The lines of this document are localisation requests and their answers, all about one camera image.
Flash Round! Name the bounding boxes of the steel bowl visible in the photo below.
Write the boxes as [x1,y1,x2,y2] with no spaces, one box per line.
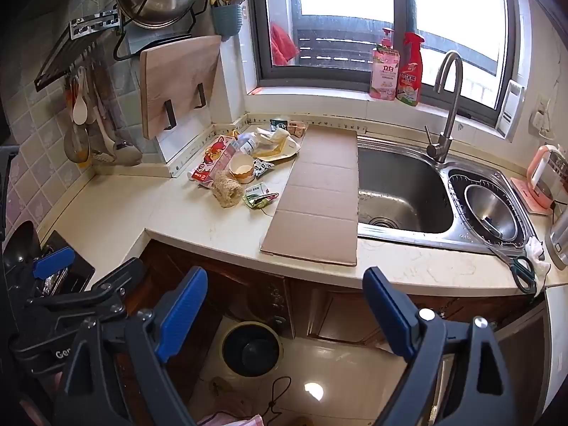
[464,183,520,241]

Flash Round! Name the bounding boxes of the red white carton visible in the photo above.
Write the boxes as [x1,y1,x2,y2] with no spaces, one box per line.
[193,135,242,187]

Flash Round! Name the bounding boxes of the black drain basket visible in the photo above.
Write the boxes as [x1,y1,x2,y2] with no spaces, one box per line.
[447,168,534,246]

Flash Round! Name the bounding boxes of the white rice spoon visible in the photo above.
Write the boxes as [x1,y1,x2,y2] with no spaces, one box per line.
[72,66,89,126]

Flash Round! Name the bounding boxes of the wooden cutting board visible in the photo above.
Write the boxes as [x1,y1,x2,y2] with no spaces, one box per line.
[140,34,223,140]

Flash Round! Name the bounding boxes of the black wire rack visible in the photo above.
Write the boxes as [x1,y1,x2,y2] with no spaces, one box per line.
[112,0,213,131]

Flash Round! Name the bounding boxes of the pink detergent refill pouch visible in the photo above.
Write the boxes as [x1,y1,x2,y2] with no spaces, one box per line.
[369,28,401,100]

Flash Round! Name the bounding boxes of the red spray bottle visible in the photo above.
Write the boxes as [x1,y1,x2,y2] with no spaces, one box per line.
[396,32,425,107]

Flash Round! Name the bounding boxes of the white rag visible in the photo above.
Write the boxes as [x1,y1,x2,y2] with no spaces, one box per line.
[526,237,551,285]

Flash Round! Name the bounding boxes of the black gas stove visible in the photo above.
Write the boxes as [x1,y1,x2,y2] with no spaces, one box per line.
[40,231,96,291]

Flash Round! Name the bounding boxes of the black wok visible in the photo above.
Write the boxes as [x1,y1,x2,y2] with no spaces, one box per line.
[0,219,40,276]

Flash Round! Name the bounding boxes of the yellow white envelope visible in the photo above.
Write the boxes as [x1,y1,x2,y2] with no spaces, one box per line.
[253,135,305,163]

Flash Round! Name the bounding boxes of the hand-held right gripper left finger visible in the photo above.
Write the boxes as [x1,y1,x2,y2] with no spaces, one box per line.
[53,266,209,426]

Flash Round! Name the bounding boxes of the dark window frame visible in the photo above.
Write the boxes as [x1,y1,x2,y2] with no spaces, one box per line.
[246,0,529,127]

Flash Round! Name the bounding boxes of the steel ladle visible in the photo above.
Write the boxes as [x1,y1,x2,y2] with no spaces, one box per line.
[63,120,92,169]

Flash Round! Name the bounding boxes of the round trash bin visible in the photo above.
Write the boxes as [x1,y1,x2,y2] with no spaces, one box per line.
[220,322,285,378]

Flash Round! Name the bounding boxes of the green white packet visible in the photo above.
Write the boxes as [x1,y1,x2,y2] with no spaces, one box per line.
[242,183,267,207]

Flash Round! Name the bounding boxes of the white plastic holder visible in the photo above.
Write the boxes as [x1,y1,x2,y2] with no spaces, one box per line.
[496,79,525,138]

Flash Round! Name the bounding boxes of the brown cardboard sheet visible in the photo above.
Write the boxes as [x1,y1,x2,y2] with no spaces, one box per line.
[260,125,359,268]

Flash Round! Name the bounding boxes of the blue utensil holder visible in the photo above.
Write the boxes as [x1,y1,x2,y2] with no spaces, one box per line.
[211,4,244,40]

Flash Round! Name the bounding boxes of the green handled scissors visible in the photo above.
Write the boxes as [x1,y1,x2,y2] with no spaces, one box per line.
[481,240,539,296]

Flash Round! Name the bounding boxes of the steel kettle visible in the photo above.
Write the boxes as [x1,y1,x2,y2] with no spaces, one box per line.
[545,204,568,271]

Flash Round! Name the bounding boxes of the black wall hook rack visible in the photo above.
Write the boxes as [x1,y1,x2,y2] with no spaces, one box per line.
[34,6,122,94]

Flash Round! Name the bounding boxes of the steel sink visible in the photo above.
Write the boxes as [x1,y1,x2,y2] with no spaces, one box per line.
[357,135,540,253]

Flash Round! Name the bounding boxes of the pink electric kettle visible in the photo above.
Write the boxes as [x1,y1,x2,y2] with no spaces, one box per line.
[510,144,568,211]

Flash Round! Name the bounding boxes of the crumpled white paper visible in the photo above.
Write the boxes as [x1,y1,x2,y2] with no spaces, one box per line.
[255,128,289,145]

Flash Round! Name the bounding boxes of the clear plastic bottle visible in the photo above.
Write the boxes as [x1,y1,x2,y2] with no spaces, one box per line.
[233,132,260,156]

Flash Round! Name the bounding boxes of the steel faucet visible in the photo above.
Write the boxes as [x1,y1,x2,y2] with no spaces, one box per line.
[425,51,464,164]

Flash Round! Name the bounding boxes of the paper cup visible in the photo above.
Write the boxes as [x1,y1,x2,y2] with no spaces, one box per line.
[228,153,255,184]

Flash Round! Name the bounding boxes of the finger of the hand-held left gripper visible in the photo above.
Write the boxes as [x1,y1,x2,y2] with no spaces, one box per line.
[13,246,76,296]
[27,257,148,320]

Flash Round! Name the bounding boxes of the red cloth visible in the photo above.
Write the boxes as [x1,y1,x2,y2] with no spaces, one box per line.
[271,23,299,66]

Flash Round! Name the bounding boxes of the black cord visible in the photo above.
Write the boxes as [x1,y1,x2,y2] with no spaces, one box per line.
[260,376,294,424]

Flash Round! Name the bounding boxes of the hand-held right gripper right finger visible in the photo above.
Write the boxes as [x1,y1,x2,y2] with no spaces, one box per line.
[361,267,518,426]

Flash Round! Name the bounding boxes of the white wall socket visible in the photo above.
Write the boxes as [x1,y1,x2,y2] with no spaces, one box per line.
[532,95,555,138]

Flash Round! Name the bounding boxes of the silver blister foil wrapper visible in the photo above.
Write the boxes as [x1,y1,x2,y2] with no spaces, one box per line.
[253,157,277,178]

